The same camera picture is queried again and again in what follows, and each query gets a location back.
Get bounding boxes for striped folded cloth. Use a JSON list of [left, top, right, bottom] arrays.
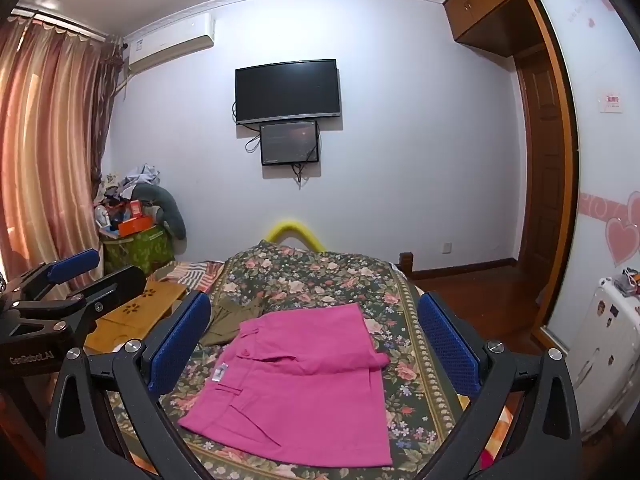
[[164, 261, 224, 294]]

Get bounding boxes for grey plush pillow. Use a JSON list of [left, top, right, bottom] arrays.
[[131, 183, 186, 240]]

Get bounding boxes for wooden wardrobe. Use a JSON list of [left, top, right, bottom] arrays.
[[439, 0, 578, 347]]

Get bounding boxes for small black wall monitor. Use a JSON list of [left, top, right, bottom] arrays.
[[260, 120, 320, 166]]

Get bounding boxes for floral green bed cover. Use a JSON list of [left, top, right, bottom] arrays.
[[160, 242, 462, 479]]

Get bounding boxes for white air conditioner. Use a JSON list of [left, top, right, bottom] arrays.
[[128, 13, 215, 74]]

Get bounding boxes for orange box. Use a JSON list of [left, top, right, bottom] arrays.
[[118, 216, 154, 237]]

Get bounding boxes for black wall television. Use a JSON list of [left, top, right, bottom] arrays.
[[234, 60, 342, 124]]

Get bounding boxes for white suitcase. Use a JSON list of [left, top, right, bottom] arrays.
[[566, 278, 639, 440]]

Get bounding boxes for pink striped curtain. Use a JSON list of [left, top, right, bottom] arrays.
[[1, 18, 124, 280]]

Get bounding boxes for olive green pants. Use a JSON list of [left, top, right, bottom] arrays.
[[200, 295, 262, 347]]

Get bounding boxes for pink pants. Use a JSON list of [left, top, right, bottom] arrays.
[[178, 304, 392, 468]]

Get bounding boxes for yellow foam tube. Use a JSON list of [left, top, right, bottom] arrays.
[[265, 220, 326, 252]]

